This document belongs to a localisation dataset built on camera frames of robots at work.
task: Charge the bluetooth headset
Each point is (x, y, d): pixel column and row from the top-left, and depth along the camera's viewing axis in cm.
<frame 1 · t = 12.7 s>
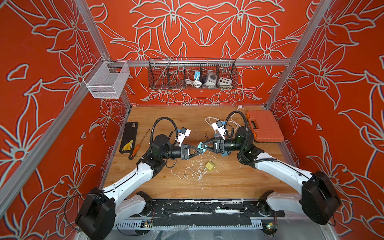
left hand: (201, 152, 66), fingers open
right hand: (201, 149, 65), fingers open
yellow plug adapter: (209, 165, 87), point 3 cm above the table
orange plastic tool case: (264, 126, 103), point 5 cm above the table
black flat tool case: (129, 139, 99), point 3 cm above the table
orange handled screwdriver: (135, 150, 94), point 3 cm above the table

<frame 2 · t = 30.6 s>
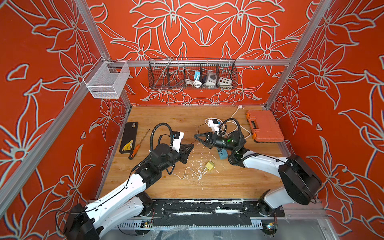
left hand: (193, 145, 71), fingers closed
right hand: (193, 140, 67), fingers closed
the named things where they were.

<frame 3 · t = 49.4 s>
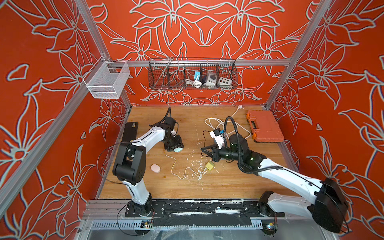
left hand: (180, 146, 90), fingers open
right hand: (200, 151, 71), fingers closed
pink oval earbud case: (155, 168, 88), point 2 cm above the table
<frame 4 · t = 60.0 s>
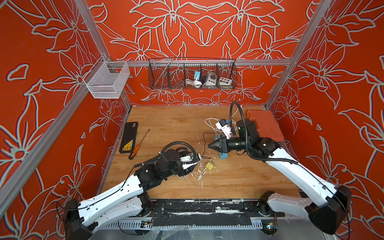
left hand: (192, 155, 72), fingers open
right hand: (207, 147, 67), fingers open
blue usb charger hub: (223, 155, 92), point 2 cm above the table
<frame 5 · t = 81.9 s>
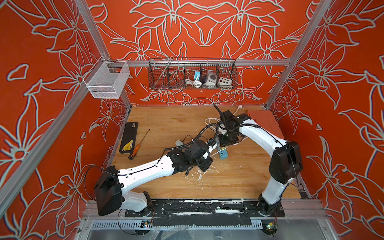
left hand: (211, 157, 75), fingers closed
right hand: (220, 144, 85), fingers open
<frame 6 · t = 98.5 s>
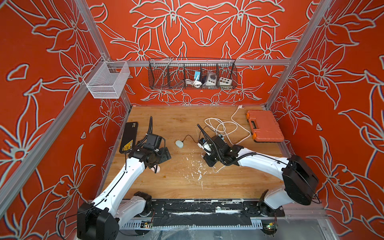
left hand: (164, 156, 81), fingers open
right hand: (201, 158, 83), fingers closed
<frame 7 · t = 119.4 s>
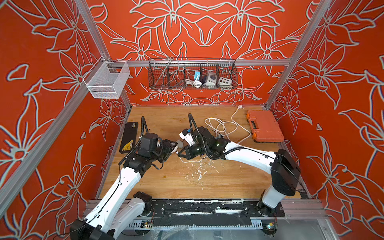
left hand: (176, 145, 76), fingers open
right hand: (175, 156, 72), fingers closed
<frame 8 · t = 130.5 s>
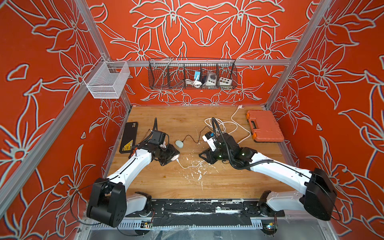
left hand: (177, 153, 83), fingers open
right hand: (198, 155, 75), fingers open
